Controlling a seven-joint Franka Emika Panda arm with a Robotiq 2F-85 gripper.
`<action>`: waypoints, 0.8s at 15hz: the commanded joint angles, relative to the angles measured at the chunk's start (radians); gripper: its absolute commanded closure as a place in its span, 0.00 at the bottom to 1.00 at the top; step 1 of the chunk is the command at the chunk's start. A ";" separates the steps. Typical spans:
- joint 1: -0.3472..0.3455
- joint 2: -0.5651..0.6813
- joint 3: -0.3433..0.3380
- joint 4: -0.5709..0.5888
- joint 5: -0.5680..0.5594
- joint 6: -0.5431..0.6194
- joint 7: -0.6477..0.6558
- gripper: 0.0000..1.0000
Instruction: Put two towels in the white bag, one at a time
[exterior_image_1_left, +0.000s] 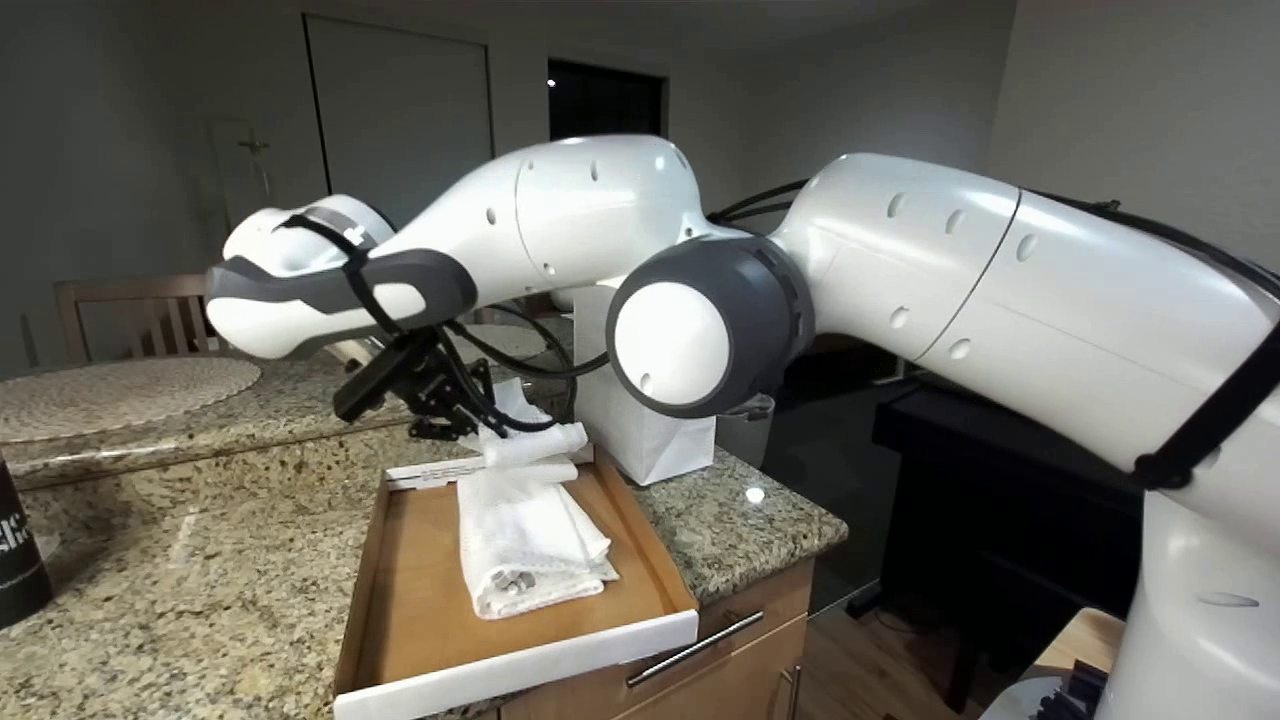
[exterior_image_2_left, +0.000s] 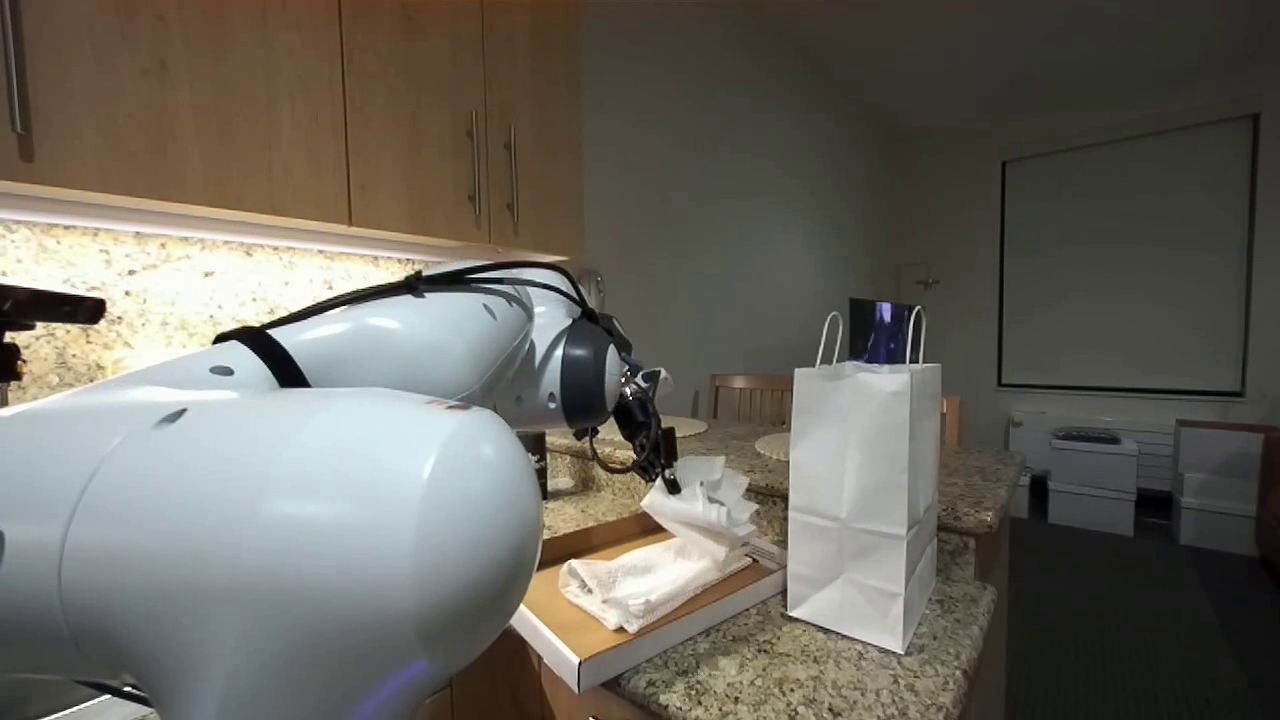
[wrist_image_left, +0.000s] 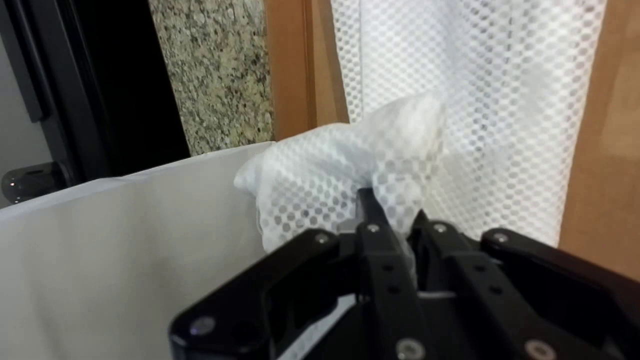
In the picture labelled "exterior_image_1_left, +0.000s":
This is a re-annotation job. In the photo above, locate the black bottle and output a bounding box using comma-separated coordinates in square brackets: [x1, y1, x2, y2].
[0, 460, 57, 632]

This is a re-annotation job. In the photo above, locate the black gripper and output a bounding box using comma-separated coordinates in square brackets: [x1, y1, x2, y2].
[330, 325, 492, 445]

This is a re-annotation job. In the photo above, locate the large round woven placemat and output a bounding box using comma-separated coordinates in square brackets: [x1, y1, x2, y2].
[0, 353, 263, 452]

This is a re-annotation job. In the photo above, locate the wooden drawer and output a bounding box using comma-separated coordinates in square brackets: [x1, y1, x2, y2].
[330, 448, 703, 720]

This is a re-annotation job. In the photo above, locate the light wooden table corner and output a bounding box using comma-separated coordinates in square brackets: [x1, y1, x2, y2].
[1028, 603, 1136, 683]

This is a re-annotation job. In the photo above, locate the folded white towel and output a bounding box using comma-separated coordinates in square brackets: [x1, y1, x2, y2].
[454, 469, 624, 624]

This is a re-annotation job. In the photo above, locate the white paper bag with handles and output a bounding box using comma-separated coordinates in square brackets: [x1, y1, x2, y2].
[567, 276, 725, 494]

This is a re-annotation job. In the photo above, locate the wooden dining chair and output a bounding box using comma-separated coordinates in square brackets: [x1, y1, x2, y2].
[52, 268, 226, 369]

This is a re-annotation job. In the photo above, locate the black upright piano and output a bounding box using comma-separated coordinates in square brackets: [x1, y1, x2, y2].
[868, 382, 1151, 714]

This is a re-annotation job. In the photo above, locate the grey trash bin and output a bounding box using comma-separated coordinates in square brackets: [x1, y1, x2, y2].
[718, 406, 780, 471]

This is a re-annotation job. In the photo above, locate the dark window opening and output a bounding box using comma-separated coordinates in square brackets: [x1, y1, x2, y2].
[544, 55, 669, 143]

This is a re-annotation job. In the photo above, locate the metal drawer handle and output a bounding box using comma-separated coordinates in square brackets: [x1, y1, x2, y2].
[619, 608, 774, 698]

